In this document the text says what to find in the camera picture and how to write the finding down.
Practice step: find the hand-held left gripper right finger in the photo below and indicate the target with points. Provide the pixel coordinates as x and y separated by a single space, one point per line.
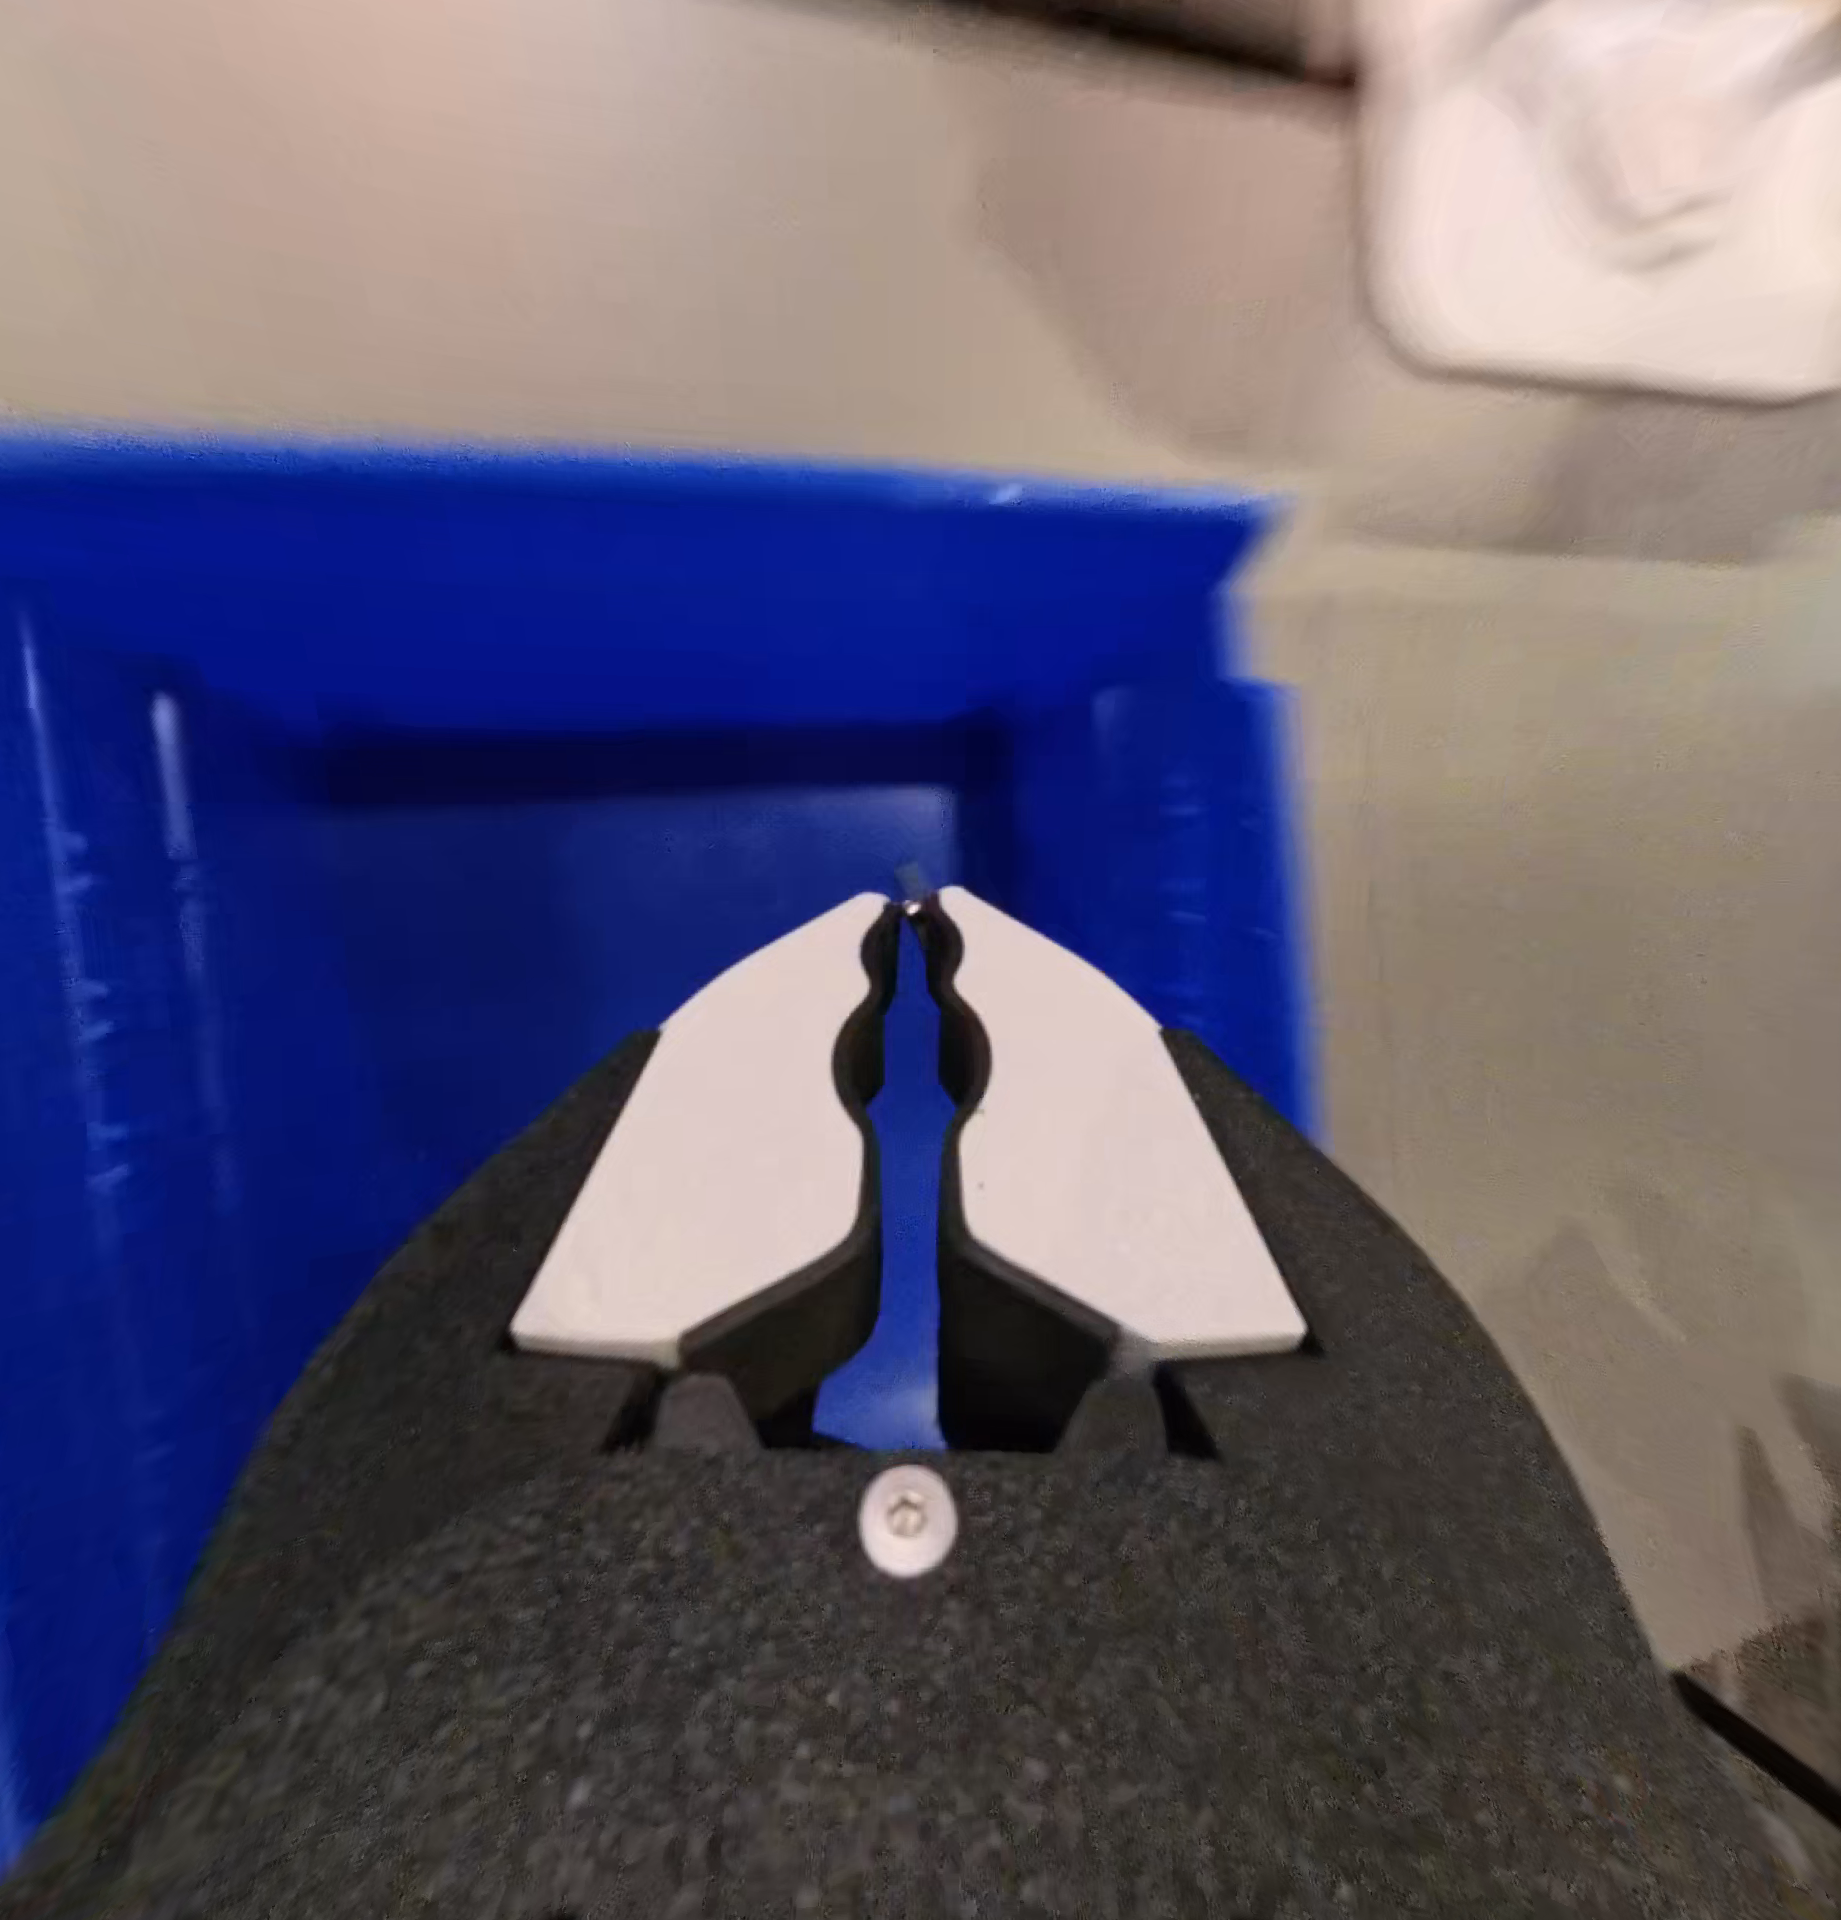
1100 1171

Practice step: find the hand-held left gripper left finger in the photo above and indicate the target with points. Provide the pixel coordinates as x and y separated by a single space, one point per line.
725 1171

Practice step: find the small metal bolt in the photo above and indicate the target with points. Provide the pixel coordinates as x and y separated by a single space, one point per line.
908 886

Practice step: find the blue plastic storage bin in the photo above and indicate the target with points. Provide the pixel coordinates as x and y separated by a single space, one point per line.
411 901

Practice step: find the white document stand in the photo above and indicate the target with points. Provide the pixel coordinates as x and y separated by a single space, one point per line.
1611 225

